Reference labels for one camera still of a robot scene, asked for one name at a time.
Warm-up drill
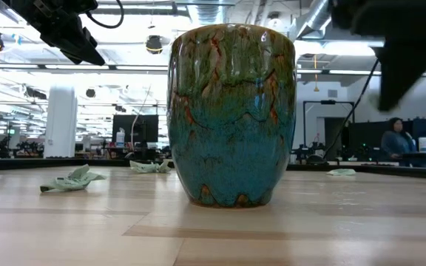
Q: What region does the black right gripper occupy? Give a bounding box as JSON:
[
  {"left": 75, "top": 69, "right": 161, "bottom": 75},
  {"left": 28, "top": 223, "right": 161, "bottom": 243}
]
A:
[{"left": 330, "top": 0, "right": 426, "bottom": 112}]

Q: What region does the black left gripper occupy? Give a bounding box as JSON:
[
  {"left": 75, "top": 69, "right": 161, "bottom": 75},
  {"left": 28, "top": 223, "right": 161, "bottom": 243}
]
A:
[{"left": 37, "top": 0, "right": 106, "bottom": 67}]

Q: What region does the person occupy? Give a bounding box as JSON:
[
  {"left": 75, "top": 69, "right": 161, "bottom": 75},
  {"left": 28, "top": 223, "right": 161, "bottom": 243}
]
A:
[{"left": 380, "top": 117, "right": 418, "bottom": 167}]

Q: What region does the white room pillar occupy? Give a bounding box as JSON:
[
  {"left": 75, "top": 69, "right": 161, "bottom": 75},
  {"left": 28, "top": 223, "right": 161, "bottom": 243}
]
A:
[{"left": 43, "top": 83, "right": 78, "bottom": 159}]

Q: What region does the black background monitor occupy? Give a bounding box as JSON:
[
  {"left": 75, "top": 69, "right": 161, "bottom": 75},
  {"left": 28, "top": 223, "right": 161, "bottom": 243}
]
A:
[{"left": 348, "top": 120, "right": 386, "bottom": 163}]

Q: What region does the black computer monitor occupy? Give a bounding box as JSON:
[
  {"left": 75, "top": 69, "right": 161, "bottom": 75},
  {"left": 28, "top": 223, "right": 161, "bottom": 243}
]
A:
[{"left": 112, "top": 114, "right": 160, "bottom": 143}]

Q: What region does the teal green glazed ceramic vase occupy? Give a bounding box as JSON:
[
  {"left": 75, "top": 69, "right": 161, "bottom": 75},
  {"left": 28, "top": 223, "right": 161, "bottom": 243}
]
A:
[{"left": 166, "top": 22, "right": 298, "bottom": 208}]

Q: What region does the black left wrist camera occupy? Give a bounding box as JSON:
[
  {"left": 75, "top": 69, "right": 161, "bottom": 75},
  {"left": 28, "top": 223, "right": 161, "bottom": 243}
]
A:
[{"left": 60, "top": 47, "right": 85, "bottom": 65}]

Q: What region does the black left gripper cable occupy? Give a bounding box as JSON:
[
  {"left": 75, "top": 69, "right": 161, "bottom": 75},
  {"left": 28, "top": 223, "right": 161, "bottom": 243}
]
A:
[{"left": 84, "top": 0, "right": 125, "bottom": 30}]

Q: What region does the long ceiling light rail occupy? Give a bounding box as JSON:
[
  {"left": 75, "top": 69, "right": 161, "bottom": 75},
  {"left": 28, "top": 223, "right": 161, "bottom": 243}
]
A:
[
  {"left": 0, "top": 63, "right": 169, "bottom": 72},
  {"left": 296, "top": 68, "right": 426, "bottom": 78}
]

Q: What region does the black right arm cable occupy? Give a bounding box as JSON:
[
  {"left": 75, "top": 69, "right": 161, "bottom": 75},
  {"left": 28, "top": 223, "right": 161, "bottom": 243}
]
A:
[{"left": 322, "top": 58, "right": 381, "bottom": 159}]

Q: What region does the black ceiling fixture yellow ring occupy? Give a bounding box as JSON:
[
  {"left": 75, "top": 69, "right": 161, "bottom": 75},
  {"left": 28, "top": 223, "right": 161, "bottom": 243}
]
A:
[{"left": 145, "top": 34, "right": 164, "bottom": 55}]

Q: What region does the black background gantry frame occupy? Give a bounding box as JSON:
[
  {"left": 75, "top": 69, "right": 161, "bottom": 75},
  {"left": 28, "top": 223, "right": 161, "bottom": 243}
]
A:
[{"left": 302, "top": 99, "right": 356, "bottom": 149}]

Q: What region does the orange hanging cord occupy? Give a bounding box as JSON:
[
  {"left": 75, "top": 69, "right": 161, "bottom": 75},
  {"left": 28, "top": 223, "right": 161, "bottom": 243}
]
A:
[{"left": 311, "top": 54, "right": 320, "bottom": 93}]

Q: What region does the silver spiral ventilation duct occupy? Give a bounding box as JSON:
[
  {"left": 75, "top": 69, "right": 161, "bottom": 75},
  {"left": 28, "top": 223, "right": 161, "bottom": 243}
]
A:
[{"left": 296, "top": 0, "right": 334, "bottom": 40}]

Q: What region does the black aluminium table frame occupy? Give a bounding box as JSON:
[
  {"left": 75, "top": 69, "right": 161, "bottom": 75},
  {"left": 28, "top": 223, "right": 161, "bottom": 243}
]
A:
[{"left": 0, "top": 156, "right": 426, "bottom": 181}]

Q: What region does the grey ribbed ceiling duct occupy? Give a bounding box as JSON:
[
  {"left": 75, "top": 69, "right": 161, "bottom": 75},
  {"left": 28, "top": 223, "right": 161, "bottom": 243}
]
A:
[{"left": 187, "top": 3, "right": 232, "bottom": 26}]

